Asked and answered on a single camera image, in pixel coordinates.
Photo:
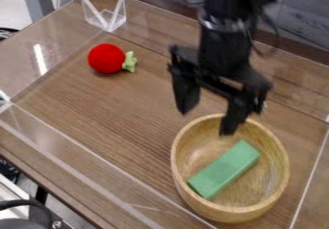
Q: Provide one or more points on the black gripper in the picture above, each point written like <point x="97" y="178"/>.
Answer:
<point x="240" y="81"/>

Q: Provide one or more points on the green foam block stick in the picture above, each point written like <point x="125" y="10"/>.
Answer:
<point x="217" y="175"/>

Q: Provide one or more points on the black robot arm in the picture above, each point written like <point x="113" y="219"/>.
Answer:
<point x="216" y="64"/>

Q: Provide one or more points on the brown wooden bowl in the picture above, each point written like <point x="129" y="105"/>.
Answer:
<point x="252" y="195"/>

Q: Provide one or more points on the red plush strawberry toy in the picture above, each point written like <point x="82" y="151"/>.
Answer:
<point x="107" y="59"/>

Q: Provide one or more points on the clear acrylic tray wall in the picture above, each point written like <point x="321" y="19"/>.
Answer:
<point x="90" y="134"/>

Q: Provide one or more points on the clear acrylic corner bracket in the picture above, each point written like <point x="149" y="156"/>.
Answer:
<point x="107" y="20"/>

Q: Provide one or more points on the black camera stand base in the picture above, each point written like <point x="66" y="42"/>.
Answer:
<point x="29" y="214"/>

